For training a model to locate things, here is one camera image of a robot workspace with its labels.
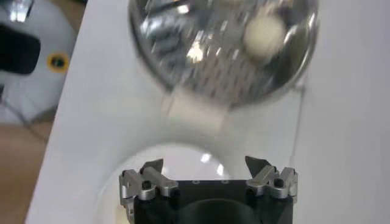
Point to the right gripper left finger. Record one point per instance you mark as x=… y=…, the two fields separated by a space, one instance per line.
x=164 y=184

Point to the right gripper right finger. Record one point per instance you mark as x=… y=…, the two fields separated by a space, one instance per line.
x=262 y=179

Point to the white steamed baozi bun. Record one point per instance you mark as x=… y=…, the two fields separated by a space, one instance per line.
x=263 y=38

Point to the stainless steel steamer basket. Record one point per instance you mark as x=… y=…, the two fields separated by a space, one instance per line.
x=189 y=67

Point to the white round plate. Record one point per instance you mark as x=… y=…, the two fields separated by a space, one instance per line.
x=189 y=164

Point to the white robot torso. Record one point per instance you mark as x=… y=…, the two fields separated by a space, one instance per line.
x=58 y=36

